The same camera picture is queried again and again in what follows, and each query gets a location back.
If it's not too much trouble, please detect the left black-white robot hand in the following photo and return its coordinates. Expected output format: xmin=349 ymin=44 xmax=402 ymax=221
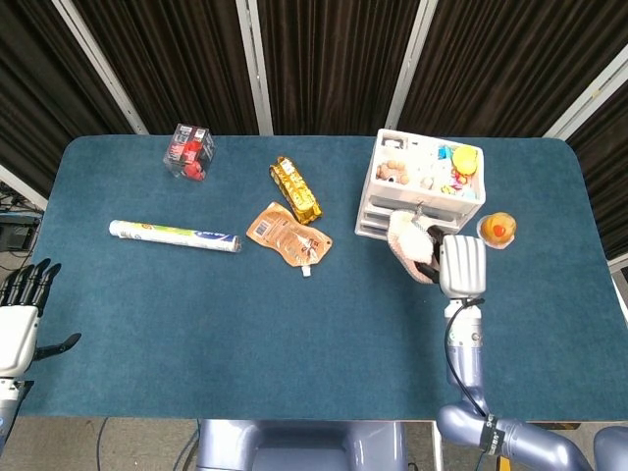
xmin=0 ymin=258 xmax=82 ymax=379

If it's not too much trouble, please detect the right black-white robot hand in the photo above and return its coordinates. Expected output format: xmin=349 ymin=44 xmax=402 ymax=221
xmin=414 ymin=223 xmax=488 ymax=299

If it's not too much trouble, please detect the fruit jelly cup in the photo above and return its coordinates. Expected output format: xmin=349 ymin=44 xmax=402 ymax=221
xmin=476 ymin=211 xmax=518 ymax=251

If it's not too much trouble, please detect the colourful small toy pile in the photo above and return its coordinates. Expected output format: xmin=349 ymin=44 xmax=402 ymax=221
xmin=440 ymin=170 xmax=480 ymax=198

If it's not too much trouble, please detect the white plastic drawer organizer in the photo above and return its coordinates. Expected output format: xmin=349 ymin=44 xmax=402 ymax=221
xmin=354 ymin=128 xmax=487 ymax=246

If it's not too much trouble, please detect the black electronic device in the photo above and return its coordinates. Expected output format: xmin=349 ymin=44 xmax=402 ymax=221
xmin=0 ymin=215 xmax=41 ymax=252

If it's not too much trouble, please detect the yellow plastic toy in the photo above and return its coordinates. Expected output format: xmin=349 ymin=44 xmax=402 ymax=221
xmin=451 ymin=145 xmax=480 ymax=176

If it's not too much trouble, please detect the brown bead toy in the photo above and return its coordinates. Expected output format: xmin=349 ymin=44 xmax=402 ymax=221
xmin=375 ymin=159 xmax=410 ymax=185

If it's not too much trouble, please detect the dark brown curtain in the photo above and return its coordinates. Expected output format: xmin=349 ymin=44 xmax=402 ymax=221
xmin=73 ymin=0 xmax=260 ymax=136
xmin=257 ymin=0 xmax=421 ymax=136
xmin=0 ymin=0 xmax=137 ymax=197
xmin=566 ymin=92 xmax=628 ymax=260
xmin=396 ymin=0 xmax=628 ymax=138

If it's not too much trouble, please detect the orange spout pouch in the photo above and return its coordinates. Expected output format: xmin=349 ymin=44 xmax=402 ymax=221
xmin=245 ymin=201 xmax=334 ymax=279

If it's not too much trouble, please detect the gold foil snack package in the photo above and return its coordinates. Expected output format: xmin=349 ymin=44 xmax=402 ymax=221
xmin=268 ymin=156 xmax=324 ymax=226

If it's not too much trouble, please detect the white wrapped roll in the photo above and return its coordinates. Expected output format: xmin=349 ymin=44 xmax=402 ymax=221
xmin=108 ymin=219 xmax=243 ymax=255

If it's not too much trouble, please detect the blue felt table mat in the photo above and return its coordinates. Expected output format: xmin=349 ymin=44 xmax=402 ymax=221
xmin=9 ymin=134 xmax=628 ymax=423

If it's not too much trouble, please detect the blue-grey robot torso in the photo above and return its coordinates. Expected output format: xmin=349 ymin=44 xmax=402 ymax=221
xmin=195 ymin=419 xmax=408 ymax=471

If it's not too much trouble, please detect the clear box with red items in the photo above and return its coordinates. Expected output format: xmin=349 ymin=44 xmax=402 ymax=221
xmin=163 ymin=123 xmax=217 ymax=183

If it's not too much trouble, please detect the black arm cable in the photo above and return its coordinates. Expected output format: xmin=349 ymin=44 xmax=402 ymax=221
xmin=444 ymin=297 xmax=492 ymax=418

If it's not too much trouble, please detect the dark floor cable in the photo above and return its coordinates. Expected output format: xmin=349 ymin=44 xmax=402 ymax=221
xmin=179 ymin=421 xmax=202 ymax=471
xmin=94 ymin=418 xmax=110 ymax=471

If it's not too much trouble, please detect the white metal frame post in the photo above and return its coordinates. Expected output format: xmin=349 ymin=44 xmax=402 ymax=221
xmin=543 ymin=56 xmax=628 ymax=139
xmin=235 ymin=0 xmax=275 ymax=136
xmin=0 ymin=164 xmax=49 ymax=211
xmin=385 ymin=0 xmax=438 ymax=131
xmin=51 ymin=0 xmax=149 ymax=135

